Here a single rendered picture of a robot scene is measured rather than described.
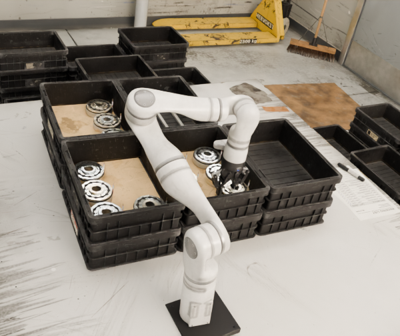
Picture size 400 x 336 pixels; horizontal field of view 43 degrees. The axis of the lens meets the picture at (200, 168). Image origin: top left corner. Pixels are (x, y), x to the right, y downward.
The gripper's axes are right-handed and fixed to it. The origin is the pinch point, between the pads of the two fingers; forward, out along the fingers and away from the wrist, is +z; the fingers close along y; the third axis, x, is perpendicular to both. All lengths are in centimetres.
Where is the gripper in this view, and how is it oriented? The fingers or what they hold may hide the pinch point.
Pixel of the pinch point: (225, 191)
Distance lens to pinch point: 172.4
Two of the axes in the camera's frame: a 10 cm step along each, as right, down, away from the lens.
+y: 9.0, -1.2, 4.2
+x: -4.1, -5.9, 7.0
